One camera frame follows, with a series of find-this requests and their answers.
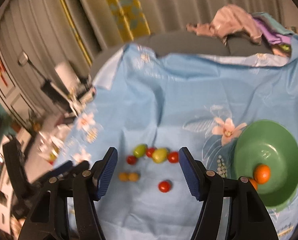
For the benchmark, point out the purple folded clothes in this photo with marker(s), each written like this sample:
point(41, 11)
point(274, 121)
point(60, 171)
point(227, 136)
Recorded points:
point(277, 36)

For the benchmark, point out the yellow-green fruit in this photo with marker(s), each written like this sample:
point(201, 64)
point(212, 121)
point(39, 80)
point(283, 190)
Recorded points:
point(160, 155)

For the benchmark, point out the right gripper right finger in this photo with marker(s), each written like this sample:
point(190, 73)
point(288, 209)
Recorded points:
point(248, 217)

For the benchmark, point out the small orange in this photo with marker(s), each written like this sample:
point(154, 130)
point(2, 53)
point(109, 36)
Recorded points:
point(254, 183)

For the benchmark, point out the white plastic bag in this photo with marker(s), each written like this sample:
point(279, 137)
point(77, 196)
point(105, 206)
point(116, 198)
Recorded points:
point(52, 142)

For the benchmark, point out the green round fruit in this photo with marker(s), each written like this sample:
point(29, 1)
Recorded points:
point(140, 150)

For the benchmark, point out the blue floral cloth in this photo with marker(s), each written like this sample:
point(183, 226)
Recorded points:
point(175, 101)

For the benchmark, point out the tan longan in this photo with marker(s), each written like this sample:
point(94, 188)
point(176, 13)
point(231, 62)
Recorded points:
point(133, 177)
point(123, 176)

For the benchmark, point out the green bowl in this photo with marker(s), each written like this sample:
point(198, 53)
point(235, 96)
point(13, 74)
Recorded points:
point(268, 143)

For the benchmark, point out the red tomato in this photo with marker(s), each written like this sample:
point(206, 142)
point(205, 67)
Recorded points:
point(150, 151)
point(131, 160)
point(173, 157)
point(164, 186)

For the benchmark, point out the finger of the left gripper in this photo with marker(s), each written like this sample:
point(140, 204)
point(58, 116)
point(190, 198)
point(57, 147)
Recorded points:
point(67, 169)

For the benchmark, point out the pink crumpled garment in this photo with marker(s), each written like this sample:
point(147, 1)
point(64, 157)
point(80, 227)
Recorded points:
point(229, 20)

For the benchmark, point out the black device on stand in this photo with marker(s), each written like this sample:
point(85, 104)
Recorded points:
point(48, 87)

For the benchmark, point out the large orange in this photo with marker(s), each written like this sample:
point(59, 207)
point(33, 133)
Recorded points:
point(262, 174)

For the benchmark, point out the grey sofa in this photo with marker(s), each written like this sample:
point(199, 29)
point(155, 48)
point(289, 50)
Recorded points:
point(179, 42)

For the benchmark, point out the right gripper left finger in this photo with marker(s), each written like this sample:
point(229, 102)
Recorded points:
point(48, 217)

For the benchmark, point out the grey yellow curtain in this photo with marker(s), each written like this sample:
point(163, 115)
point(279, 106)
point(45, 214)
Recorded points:
point(54, 31)

